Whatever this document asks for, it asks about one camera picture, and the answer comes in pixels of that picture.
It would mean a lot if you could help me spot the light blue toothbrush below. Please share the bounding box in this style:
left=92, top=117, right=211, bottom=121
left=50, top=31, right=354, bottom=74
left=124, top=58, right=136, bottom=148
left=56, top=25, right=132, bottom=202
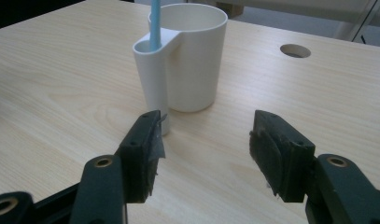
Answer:
left=148, top=0, right=162, bottom=52

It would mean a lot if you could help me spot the white cup with holder tube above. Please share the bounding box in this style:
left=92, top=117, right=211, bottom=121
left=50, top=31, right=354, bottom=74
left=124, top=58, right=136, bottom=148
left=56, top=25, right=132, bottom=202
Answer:
left=132, top=3, right=229, bottom=136

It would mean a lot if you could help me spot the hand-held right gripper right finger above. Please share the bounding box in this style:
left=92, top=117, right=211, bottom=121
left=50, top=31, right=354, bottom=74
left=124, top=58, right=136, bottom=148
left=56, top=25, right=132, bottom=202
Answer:
left=248, top=109, right=380, bottom=224

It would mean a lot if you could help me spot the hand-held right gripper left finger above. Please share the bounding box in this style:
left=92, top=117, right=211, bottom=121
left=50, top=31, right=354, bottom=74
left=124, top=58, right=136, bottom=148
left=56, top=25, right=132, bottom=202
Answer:
left=69, top=109, right=166, bottom=224

